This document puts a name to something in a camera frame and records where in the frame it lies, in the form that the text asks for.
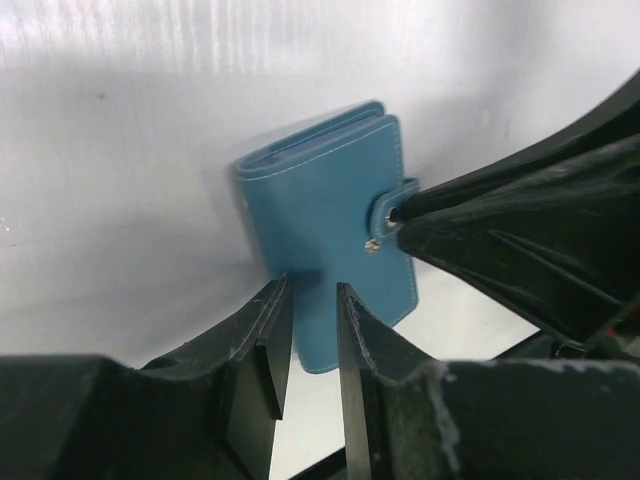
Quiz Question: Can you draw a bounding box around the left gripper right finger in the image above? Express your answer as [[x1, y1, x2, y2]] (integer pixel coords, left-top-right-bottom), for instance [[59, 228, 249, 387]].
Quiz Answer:
[[335, 282, 640, 480]]

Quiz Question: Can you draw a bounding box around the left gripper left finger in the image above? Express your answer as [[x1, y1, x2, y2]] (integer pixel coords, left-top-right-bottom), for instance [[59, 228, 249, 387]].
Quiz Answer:
[[1, 278, 293, 479]]

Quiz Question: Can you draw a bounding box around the blue leather card holder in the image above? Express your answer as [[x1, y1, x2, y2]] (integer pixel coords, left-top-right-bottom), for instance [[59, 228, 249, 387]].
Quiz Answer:
[[235, 101, 419, 374]]

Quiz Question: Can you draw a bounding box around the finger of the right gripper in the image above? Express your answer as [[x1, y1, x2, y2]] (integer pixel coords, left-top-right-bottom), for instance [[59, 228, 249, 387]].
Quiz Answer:
[[431, 74, 639, 193], [397, 136, 639, 345]]

